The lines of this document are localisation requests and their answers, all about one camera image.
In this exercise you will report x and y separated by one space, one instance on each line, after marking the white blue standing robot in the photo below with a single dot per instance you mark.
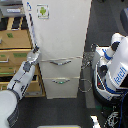
110 70

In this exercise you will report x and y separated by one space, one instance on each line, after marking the lower fridge drawer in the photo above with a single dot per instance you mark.
61 87

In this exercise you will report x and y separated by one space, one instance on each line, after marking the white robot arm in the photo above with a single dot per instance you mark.
16 89

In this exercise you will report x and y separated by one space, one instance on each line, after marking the white fridge door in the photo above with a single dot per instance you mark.
63 34

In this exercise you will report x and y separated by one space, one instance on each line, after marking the white refrigerator body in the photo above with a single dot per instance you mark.
60 30

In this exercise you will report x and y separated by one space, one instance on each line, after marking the grey box on cabinet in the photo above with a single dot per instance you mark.
12 11

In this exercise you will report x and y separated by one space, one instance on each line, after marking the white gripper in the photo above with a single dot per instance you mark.
33 56

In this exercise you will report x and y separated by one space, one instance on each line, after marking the upper fridge drawer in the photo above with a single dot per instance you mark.
61 68

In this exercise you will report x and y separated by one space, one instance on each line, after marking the fridge drawer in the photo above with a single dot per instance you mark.
61 68
61 87

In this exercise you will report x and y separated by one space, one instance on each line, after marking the green arrow sticker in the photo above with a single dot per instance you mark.
42 11

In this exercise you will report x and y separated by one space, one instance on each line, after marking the wooden drawer cabinet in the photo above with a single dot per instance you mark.
15 44

